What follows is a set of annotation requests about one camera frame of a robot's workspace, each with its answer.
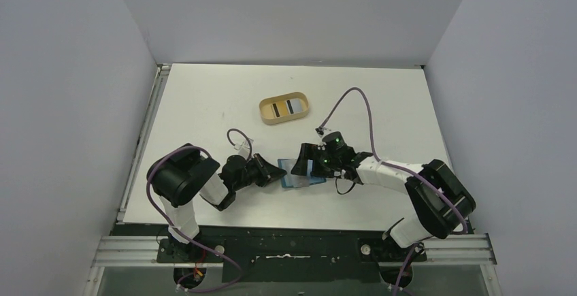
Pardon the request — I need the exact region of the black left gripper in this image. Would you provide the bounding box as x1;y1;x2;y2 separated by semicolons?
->
233;152;286;191

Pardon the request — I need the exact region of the blue credit card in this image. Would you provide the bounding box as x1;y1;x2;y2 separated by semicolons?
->
306;160;313;176

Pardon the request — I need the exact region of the blue leather card holder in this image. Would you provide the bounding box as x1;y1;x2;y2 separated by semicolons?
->
277;159;327;189

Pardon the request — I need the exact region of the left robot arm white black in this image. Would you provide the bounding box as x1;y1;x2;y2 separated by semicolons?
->
146;144;287;261

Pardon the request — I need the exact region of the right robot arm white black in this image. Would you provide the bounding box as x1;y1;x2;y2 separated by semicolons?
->
291;131;476;260

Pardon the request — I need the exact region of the grey card in tray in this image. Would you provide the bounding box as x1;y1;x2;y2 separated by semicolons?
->
286;98;305;114

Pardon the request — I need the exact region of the yellow card in tray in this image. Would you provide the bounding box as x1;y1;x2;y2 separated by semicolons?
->
271;101;290;118

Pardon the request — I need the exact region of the beige oval tray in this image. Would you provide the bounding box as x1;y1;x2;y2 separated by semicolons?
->
259;92;310;125

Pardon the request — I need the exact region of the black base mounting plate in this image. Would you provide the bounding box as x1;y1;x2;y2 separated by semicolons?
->
156;226;427;283

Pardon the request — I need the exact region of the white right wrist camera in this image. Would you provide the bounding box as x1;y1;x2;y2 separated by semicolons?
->
315;127;332;145

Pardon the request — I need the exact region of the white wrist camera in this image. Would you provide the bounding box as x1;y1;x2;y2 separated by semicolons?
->
235;138;253;160
315;127;332;145

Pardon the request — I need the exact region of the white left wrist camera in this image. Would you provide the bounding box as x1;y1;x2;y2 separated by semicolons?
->
235;138;253;160

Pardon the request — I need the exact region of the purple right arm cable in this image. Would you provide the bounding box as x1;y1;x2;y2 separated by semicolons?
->
315;87;469;296

